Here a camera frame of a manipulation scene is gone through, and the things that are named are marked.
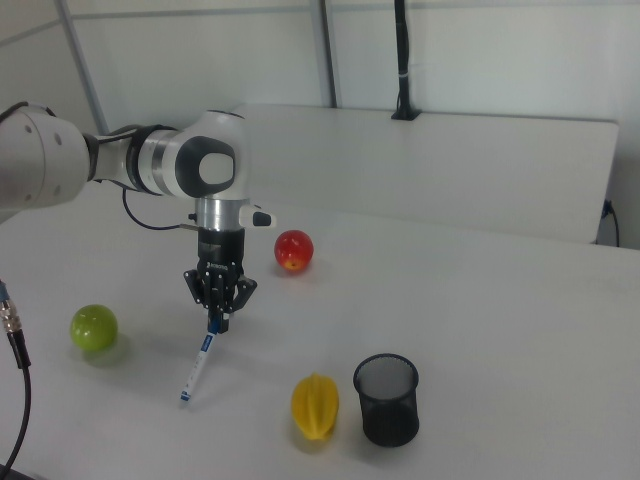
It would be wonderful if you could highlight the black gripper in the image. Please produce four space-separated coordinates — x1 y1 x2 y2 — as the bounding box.
181 227 259 336

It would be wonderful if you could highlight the blue white marker pen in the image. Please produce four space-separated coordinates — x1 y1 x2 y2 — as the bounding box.
179 319 217 409

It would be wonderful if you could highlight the black mesh pen cup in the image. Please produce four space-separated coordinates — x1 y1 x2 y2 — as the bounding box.
352 353 421 448

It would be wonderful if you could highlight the red apple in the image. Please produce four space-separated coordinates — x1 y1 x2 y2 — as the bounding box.
274 229 315 272

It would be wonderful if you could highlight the green apple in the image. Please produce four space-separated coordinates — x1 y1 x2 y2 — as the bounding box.
69 304 119 351

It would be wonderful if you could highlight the yellow starfruit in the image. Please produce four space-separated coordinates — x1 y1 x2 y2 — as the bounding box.
291 372 342 441

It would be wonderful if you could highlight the black pole stand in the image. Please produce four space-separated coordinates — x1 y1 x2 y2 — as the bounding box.
390 0 420 121

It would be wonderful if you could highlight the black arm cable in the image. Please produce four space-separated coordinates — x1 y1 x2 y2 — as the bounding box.
121 187 201 232

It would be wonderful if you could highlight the black cable metal connector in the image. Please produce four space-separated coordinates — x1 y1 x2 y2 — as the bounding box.
0 278 33 474

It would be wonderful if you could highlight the grey slanted partition post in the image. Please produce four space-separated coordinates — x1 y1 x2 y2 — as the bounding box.
55 0 110 136

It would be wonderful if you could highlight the black wall cable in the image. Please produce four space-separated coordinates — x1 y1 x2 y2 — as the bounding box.
601 198 622 247

